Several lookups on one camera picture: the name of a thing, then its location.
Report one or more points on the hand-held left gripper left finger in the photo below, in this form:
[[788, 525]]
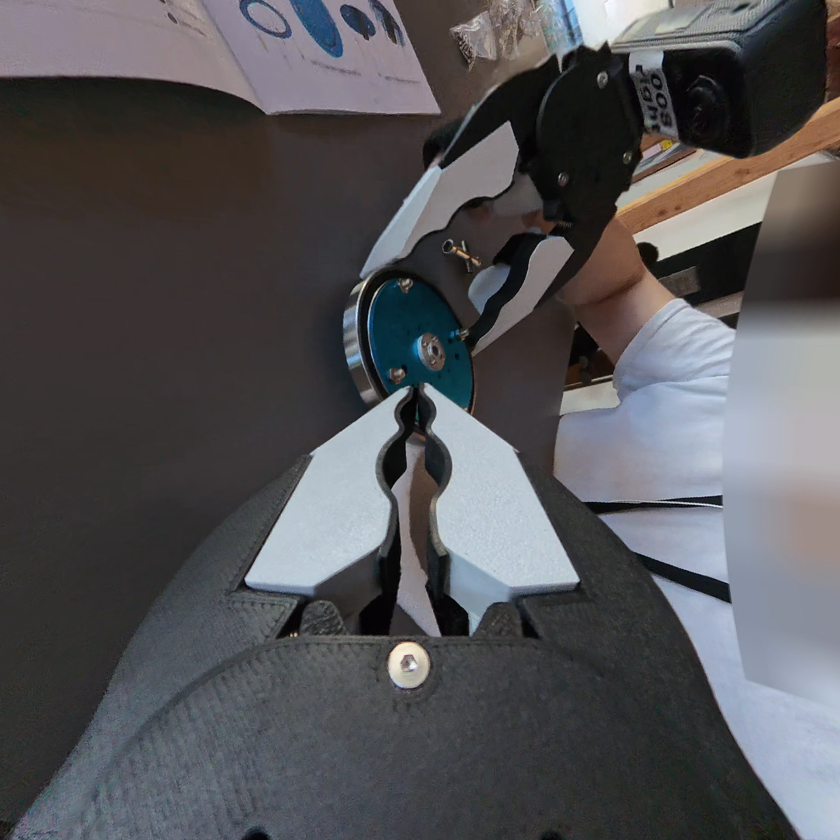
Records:
[[321, 525]]

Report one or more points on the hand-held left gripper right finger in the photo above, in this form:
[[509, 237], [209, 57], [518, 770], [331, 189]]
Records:
[[505, 525]]

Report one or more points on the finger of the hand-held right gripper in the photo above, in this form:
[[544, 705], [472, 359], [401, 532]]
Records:
[[459, 170], [544, 262]]

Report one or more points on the teal round metal disc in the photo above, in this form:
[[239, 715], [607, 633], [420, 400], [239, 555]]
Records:
[[407, 328]]

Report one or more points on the person's right forearm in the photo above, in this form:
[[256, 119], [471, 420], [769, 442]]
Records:
[[604, 275]]

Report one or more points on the clear plastic screw bag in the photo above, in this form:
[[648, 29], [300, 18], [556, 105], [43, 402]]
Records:
[[476, 39], [518, 19]]

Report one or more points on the white instruction booklet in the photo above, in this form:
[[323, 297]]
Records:
[[131, 39]]

